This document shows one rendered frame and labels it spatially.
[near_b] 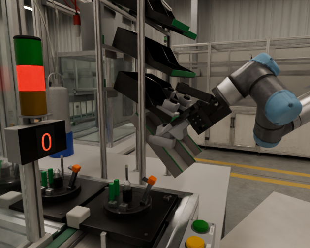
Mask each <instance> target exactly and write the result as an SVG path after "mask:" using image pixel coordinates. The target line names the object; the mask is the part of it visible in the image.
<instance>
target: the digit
mask: <svg viewBox="0 0 310 248"><path fill-rule="evenodd" d="M36 139H37V150H38V157H40V156H43V155H46V154H49V153H52V152H55V151H56V147H55V134H54V125H50V126H46V127H41V128H37V129H36Z"/></svg>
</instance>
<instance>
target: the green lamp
mask: <svg viewBox="0 0 310 248"><path fill-rule="evenodd" d="M13 42H14V52H15V62H16V65H32V66H43V55H42V43H41V41H38V40H33V39H14V40H13Z"/></svg>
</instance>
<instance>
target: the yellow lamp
mask: <svg viewBox="0 0 310 248"><path fill-rule="evenodd" d="M19 100H20V109H21V115H23V116H36V115H45V114H47V103H46V91H19Z"/></svg>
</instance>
